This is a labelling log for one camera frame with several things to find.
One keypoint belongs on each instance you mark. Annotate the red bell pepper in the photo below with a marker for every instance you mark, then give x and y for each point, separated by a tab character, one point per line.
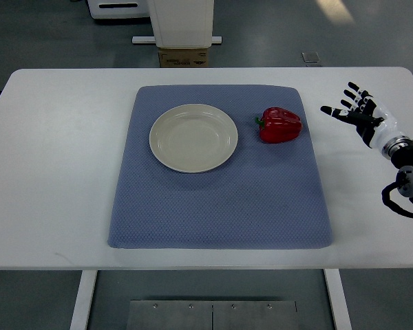
277	125

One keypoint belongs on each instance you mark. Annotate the metal floor plate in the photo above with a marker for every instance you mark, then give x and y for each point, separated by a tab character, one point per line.
212	314

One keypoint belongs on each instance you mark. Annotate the grey floor socket cover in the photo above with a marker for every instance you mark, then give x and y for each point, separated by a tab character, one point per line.
310	57

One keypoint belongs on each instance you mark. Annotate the brown cardboard box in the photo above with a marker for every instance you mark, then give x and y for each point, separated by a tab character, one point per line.
183	58

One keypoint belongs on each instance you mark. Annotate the cream round plate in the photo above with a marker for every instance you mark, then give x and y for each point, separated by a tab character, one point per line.
193	138

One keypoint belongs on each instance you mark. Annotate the white cabinet with slot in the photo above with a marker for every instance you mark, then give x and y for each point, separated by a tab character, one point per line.
118	9

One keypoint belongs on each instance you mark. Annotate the white machine column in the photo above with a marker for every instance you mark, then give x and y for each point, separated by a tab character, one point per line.
183	24

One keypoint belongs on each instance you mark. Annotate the blue textured mat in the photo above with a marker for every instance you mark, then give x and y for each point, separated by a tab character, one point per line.
266	196

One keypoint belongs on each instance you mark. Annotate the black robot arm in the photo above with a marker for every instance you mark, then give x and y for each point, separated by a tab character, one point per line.
400	152

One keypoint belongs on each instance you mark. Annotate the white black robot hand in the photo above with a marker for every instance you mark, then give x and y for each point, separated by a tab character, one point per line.
374	123

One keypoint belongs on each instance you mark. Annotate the white table frame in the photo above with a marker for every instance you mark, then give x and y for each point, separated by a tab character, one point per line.
338	304

